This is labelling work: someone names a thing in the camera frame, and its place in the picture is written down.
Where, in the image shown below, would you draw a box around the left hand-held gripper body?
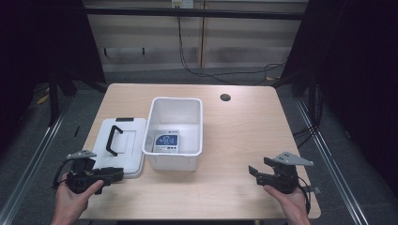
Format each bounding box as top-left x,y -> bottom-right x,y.
65,149 -> 105,195

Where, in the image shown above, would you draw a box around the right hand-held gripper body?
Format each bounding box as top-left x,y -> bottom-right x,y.
255,151 -> 314,195

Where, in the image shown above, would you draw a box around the white lid with black handle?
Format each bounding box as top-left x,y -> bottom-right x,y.
92,116 -> 148,179

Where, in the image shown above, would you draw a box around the person's left hand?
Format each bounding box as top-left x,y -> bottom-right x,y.
52,172 -> 105,219

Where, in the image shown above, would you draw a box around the person's right hand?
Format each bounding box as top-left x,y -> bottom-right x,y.
263,184 -> 312,219

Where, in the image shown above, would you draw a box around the blue and white packet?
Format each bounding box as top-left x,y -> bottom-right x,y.
152,128 -> 180,155

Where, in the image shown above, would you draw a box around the white plastic storage box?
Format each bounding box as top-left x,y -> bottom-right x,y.
142,97 -> 204,173

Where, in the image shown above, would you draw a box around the black metal stand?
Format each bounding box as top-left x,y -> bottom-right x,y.
47,70 -> 61,128

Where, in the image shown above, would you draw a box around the yellow floor marker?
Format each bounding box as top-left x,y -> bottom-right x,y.
35,89 -> 52,106

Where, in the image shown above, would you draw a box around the dark curtain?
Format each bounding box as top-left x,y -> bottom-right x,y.
0,0 -> 107,154
281,0 -> 398,199

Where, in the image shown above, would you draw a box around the black horizontal bar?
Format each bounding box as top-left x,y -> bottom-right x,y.
84,7 -> 310,22

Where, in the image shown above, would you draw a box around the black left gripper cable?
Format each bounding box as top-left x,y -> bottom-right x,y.
51,158 -> 75,197

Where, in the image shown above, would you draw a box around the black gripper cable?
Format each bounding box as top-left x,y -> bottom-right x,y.
297,175 -> 322,217
51,158 -> 75,197

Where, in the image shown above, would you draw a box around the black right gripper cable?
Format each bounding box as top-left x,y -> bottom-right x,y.
297,175 -> 322,217

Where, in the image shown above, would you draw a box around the black floor cables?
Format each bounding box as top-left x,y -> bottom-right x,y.
292,124 -> 321,150

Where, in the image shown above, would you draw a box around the metal floor rail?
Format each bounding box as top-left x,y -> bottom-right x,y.
294,97 -> 371,225
0,99 -> 75,225

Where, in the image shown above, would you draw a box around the long black wall cable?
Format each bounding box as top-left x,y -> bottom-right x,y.
176,15 -> 286,86

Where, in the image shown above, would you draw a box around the white wall socket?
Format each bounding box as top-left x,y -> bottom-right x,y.
171,0 -> 195,9

